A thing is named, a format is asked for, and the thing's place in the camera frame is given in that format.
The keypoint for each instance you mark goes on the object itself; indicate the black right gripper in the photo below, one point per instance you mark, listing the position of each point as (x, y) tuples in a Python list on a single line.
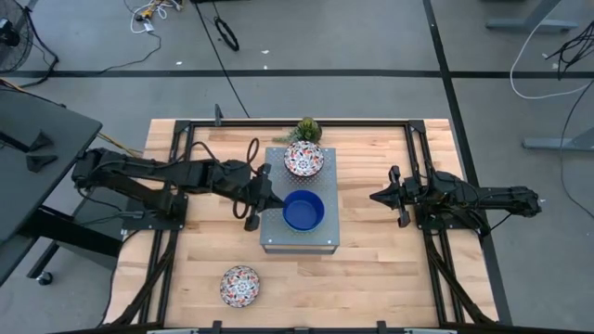
[(406, 195)]

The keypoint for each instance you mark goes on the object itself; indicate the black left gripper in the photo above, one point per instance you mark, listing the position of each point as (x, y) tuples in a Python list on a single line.
[(255, 195)]

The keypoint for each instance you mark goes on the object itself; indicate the light blue plastic bowl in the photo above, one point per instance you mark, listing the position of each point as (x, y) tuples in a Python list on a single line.
[(304, 231)]

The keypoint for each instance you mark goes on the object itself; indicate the floral patterned ceramic bowl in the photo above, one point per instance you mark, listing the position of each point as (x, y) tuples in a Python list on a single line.
[(239, 286), (304, 158)]

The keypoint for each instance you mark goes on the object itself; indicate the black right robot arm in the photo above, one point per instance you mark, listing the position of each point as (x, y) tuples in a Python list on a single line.
[(487, 197)]

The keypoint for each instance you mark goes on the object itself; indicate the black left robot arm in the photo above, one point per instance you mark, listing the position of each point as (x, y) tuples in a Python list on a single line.
[(139, 169)]

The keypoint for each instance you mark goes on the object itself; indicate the grey perforated metal shelf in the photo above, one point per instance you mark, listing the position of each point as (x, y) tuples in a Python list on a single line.
[(274, 232)]

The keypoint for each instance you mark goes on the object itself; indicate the small potted green plant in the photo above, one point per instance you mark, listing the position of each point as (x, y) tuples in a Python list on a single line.
[(308, 130)]

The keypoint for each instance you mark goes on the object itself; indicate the grey desk foot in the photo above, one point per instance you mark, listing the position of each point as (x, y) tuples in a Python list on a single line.
[(529, 23), (557, 144)]

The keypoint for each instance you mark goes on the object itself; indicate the black desk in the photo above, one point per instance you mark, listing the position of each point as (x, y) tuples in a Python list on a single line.
[(37, 153)]

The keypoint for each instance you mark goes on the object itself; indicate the black floor fan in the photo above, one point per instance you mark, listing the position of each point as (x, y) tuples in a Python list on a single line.
[(9, 37)]

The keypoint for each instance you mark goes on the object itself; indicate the silver metal bracket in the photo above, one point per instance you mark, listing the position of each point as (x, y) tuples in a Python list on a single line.
[(429, 331), (171, 331)]

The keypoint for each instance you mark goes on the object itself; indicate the black triangular bracket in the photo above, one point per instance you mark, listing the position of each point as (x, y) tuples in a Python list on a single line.
[(42, 163), (42, 143)]

